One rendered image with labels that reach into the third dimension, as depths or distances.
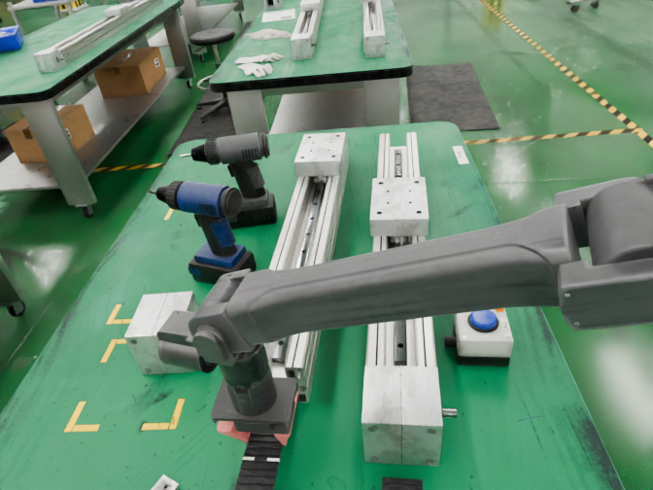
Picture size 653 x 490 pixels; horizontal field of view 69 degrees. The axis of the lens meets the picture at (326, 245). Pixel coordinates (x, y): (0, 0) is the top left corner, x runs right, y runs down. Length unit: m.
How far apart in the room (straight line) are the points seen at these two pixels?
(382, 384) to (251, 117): 1.88
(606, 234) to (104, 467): 0.71
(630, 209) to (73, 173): 2.83
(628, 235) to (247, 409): 0.45
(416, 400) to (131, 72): 3.93
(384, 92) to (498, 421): 1.78
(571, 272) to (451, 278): 0.08
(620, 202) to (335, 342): 0.58
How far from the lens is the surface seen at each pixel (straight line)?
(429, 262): 0.38
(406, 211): 0.93
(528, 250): 0.36
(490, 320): 0.79
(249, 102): 2.37
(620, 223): 0.36
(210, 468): 0.76
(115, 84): 4.42
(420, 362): 0.71
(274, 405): 0.64
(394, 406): 0.65
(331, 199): 1.06
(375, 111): 2.34
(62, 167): 3.01
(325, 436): 0.74
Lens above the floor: 1.41
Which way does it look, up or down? 36 degrees down
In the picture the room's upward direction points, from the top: 7 degrees counter-clockwise
